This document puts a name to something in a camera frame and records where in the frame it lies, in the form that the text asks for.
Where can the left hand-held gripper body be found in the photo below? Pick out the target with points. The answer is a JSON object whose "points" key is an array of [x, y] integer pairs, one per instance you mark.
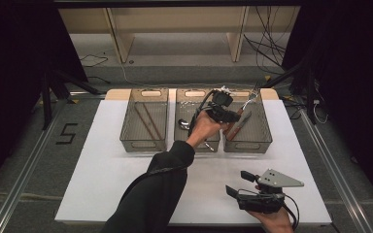
{"points": [[211, 108]]}

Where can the black curtain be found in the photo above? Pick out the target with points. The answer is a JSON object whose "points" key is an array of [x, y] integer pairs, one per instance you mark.
{"points": [[9, 64], [356, 64]]}

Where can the black metal stand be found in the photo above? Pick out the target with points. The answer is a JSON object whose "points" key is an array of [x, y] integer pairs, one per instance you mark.
{"points": [[47, 103], [309, 93]]}

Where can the aluminium floor rail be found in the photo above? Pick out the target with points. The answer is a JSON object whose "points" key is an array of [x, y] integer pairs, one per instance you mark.
{"points": [[336, 168], [26, 176]]}

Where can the person's right hand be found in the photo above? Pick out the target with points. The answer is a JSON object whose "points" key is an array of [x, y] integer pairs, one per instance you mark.
{"points": [[275, 221]]}

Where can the white table mat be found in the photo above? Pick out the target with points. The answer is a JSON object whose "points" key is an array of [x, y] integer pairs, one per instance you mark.
{"points": [[103, 161]]}

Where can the person's left hand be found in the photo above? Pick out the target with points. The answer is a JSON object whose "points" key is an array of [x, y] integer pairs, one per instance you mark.
{"points": [[204, 127]]}

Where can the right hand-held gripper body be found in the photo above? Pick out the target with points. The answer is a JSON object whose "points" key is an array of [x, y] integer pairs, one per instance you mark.
{"points": [[275, 181]]}

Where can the smoky clear plastic bin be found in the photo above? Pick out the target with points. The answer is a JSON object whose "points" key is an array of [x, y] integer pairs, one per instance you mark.
{"points": [[184, 106], [145, 121], [255, 129]]}

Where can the steel spoon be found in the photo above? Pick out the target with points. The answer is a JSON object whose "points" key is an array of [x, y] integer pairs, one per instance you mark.
{"points": [[184, 124]]}

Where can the beige wooden desk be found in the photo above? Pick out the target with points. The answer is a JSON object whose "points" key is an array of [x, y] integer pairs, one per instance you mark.
{"points": [[175, 19]]}

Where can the white wall plug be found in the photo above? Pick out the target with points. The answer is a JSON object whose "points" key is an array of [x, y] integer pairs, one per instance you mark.
{"points": [[316, 102]]}

